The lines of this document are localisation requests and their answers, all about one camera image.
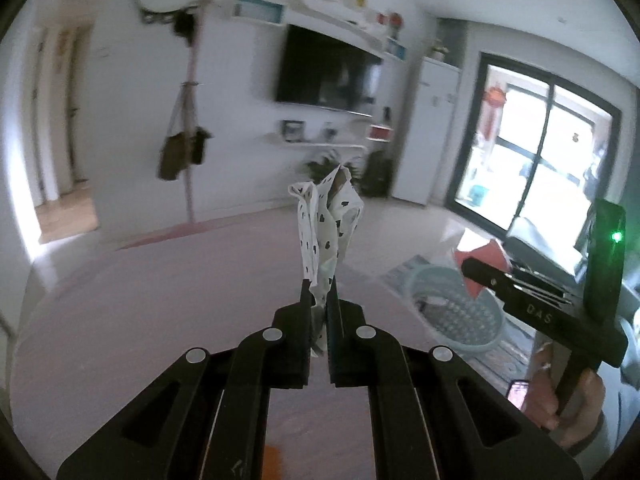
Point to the smartphone with pink screen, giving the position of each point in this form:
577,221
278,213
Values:
517,394

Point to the light blue plastic basket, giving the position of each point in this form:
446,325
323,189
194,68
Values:
450,320

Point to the white curved low shelf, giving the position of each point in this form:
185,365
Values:
315,143

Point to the black-framed sliding glass door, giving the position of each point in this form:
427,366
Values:
547,125

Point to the person's right hand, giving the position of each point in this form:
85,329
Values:
542,385

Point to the person's right forearm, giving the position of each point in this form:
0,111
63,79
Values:
594,437

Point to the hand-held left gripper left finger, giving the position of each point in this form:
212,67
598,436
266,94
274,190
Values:
304,320

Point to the small black bag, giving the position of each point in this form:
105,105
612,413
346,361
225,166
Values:
199,146

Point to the black butterfly picture frame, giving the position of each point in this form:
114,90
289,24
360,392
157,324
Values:
292,130

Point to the black wall television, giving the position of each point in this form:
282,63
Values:
325,65

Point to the brown tote bag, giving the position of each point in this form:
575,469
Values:
171,157

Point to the red round paddle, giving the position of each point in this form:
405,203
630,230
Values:
395,22

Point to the small red picture frame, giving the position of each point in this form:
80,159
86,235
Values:
381,18

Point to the blue bucket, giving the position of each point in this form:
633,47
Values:
478,195

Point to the small potted plant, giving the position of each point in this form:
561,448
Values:
438,52

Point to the red knot hanging ornament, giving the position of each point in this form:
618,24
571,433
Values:
492,100

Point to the black hat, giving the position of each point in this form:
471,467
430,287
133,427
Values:
184,25

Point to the small white wall cubby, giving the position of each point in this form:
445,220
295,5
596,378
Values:
395,50

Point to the red cloth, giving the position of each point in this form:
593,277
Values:
482,255

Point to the green potted plant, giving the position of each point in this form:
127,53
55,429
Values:
320,165

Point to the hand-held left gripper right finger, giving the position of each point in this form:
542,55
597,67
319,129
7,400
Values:
334,320

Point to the long white wall shelf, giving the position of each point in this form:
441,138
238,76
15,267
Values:
345,30

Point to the white blue-lined wall cubby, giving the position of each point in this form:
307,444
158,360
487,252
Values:
257,11

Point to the red and white cubby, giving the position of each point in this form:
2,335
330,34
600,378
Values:
378,132

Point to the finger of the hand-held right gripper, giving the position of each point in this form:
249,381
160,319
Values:
545,287
482,270

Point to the white coat rack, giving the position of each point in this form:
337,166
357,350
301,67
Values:
191,85

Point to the white black-patterned cloth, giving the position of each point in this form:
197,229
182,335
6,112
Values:
320,220

